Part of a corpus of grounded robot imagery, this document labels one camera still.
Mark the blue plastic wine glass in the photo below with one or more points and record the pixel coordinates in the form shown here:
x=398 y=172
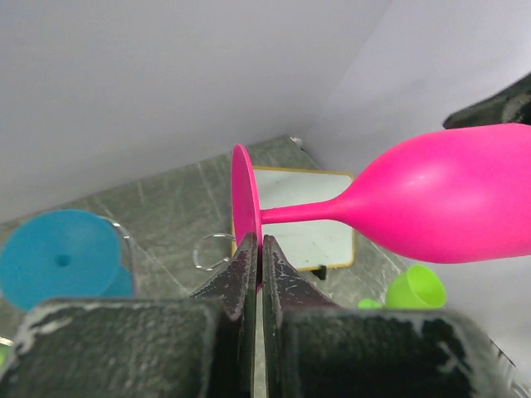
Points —
x=67 y=254

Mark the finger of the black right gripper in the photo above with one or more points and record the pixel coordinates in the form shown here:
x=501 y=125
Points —
x=510 y=105

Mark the yellow framed whiteboard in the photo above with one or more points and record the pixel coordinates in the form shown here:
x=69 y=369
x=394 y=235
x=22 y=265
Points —
x=295 y=207

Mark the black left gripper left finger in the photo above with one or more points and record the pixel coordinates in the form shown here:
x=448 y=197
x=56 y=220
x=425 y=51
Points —
x=199 y=346

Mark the green plastic wine glass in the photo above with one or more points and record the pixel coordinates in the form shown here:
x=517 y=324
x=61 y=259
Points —
x=4 y=350

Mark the chrome wine glass rack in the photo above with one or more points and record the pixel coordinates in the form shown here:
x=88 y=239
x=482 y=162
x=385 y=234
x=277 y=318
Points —
x=179 y=270

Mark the pink plastic wine glass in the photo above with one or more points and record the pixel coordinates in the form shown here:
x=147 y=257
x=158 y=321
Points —
x=450 y=196

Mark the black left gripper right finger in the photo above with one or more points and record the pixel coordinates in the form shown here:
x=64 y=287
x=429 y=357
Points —
x=316 y=348

